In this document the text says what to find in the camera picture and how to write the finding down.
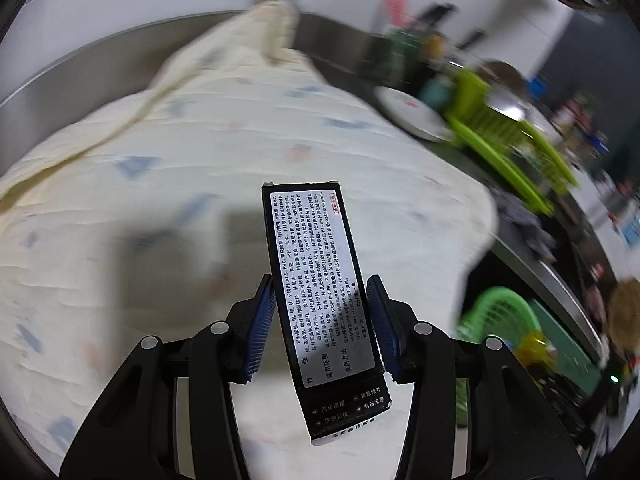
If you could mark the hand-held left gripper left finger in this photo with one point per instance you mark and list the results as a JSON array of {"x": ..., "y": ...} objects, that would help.
[{"x": 260, "y": 330}]

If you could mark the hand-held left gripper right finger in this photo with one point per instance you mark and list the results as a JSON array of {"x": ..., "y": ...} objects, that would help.
[{"x": 382, "y": 325}]

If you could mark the black box with white label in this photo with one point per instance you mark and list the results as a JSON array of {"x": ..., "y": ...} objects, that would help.
[{"x": 320, "y": 285}]

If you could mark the green plastic basket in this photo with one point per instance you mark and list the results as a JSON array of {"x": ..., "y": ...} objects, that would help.
[{"x": 500, "y": 305}]

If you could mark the green cabinet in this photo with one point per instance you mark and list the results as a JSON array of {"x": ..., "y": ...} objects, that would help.
[{"x": 570, "y": 355}]

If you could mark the brown scrub ball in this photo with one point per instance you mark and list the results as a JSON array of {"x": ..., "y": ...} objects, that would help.
[{"x": 625, "y": 315}]

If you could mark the grey rag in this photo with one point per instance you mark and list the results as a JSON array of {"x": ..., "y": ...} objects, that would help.
[{"x": 522, "y": 222}]

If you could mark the cream quilted blanket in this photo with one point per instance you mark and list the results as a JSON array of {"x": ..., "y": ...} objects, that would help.
[{"x": 150, "y": 185}]

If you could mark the white plate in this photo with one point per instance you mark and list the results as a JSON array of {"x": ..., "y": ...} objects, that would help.
[{"x": 410, "y": 112}]

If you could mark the green dish rack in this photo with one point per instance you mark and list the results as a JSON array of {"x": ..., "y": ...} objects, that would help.
[{"x": 500, "y": 130}]

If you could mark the teal cup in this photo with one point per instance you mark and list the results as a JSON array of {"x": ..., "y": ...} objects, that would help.
[{"x": 435, "y": 91}]

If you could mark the green knife holder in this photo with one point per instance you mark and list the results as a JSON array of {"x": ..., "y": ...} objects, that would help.
[{"x": 395, "y": 60}]

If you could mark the metal bowl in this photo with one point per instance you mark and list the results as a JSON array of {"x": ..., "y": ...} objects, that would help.
[{"x": 505, "y": 87}]

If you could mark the yellow brush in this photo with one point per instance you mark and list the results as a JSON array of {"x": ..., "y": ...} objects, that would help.
[{"x": 435, "y": 46}]

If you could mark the pink brush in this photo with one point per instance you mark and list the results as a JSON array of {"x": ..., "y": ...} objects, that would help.
[{"x": 394, "y": 10}]

